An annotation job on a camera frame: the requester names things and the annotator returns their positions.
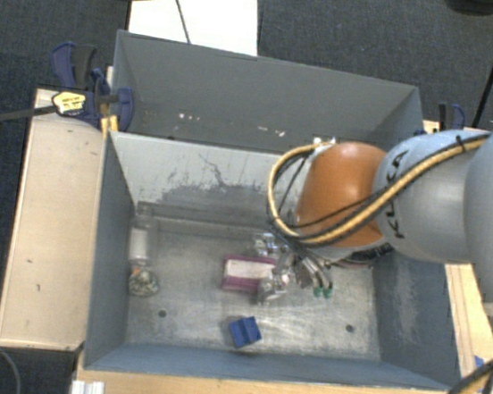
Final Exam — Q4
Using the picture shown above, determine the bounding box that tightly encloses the purple and white box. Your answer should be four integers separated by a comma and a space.
219, 253, 279, 298

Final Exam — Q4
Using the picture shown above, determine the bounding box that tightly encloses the green patterned round thing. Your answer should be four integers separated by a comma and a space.
125, 265, 163, 301

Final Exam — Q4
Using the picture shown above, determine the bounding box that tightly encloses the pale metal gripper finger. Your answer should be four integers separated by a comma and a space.
253, 267, 293, 311
249, 231, 287, 263

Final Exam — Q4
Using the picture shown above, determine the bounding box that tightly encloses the grey metal bin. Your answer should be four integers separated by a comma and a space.
72, 29, 493, 394

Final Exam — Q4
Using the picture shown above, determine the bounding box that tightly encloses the black cylinder on white bracket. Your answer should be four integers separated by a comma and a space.
340, 241, 393, 275

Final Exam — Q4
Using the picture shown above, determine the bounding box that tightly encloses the blue block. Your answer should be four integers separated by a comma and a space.
225, 312, 266, 353

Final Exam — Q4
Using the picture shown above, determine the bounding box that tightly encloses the pale wood flat board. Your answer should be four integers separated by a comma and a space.
0, 85, 119, 358

